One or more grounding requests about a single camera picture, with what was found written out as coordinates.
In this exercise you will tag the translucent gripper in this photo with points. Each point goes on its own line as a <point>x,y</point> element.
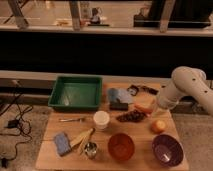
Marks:
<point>156,110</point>

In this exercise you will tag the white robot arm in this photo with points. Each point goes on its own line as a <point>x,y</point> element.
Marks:
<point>185,81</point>

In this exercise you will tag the white paper cup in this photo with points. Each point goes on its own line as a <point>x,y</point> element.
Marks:
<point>101,120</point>

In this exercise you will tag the small metal cup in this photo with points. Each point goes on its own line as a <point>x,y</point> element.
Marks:
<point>90,150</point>

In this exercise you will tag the yellow orange apple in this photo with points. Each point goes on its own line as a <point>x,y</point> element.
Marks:
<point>158,126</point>

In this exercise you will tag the dark grape bunch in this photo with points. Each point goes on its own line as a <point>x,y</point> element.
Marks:
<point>131,116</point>

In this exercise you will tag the wooden board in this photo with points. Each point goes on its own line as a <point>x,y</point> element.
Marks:
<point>142,160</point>

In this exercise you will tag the blue cloth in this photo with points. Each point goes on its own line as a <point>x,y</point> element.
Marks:
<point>119,95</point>

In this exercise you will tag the purple plastic bowl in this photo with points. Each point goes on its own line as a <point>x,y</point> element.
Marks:
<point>167,150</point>

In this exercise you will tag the black block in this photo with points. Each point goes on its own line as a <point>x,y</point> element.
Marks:
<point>118,106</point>

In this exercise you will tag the orange plastic bowl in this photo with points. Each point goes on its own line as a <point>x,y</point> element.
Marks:
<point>121,147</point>

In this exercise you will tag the silver fork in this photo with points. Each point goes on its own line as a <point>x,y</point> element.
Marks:
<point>73,120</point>

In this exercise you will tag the green plastic tray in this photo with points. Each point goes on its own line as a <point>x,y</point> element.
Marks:
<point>76,93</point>

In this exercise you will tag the blue sponge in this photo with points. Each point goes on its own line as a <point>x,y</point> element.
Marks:
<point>62,144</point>

